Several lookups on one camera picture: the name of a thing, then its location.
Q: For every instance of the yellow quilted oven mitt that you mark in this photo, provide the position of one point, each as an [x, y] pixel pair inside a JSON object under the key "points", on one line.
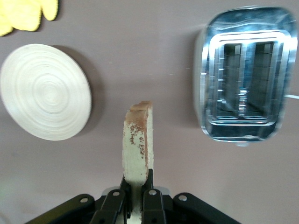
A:
{"points": [[4, 23], [28, 16]]}

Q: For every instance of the brown toast slice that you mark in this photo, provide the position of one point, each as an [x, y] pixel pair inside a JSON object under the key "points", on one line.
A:
{"points": [[135, 151]]}

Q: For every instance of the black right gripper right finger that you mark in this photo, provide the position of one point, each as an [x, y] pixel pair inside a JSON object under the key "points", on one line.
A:
{"points": [[153, 205]]}

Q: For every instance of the chrome and cream toaster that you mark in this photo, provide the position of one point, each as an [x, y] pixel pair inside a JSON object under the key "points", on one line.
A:
{"points": [[205, 70]]}

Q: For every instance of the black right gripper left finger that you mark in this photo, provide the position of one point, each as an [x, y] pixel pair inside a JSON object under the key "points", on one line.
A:
{"points": [[109, 205]]}

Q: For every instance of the round wooden plate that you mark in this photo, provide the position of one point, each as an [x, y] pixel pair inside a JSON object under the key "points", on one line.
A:
{"points": [[46, 93]]}

